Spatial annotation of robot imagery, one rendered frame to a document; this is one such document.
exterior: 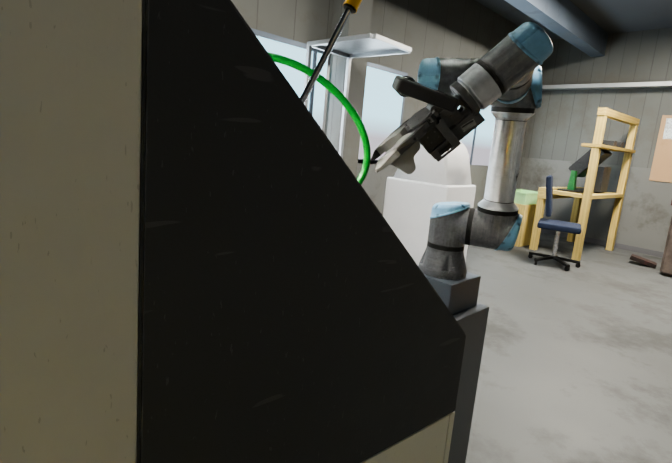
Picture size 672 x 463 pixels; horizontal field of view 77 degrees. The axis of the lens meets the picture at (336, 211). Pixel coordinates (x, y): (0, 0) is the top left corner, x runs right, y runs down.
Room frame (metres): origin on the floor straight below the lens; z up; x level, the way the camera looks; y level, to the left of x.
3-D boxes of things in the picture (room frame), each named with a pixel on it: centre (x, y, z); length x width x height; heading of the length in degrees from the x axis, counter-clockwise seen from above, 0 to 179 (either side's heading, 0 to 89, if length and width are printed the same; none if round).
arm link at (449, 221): (1.33, -0.37, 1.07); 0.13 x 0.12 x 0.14; 68
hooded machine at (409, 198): (4.40, -0.94, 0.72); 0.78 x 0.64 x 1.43; 43
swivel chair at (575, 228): (5.24, -2.77, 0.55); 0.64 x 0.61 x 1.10; 42
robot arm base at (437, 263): (1.33, -0.36, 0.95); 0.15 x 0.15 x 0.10
